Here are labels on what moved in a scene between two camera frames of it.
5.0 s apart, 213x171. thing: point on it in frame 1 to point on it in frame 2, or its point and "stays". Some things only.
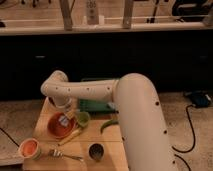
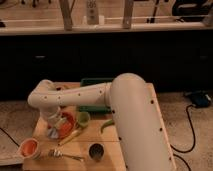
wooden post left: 66,7 stays
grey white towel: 63,120 to 52,133
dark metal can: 96,151 stays
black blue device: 199,98 stays
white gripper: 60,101 to 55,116
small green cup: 83,118 stays
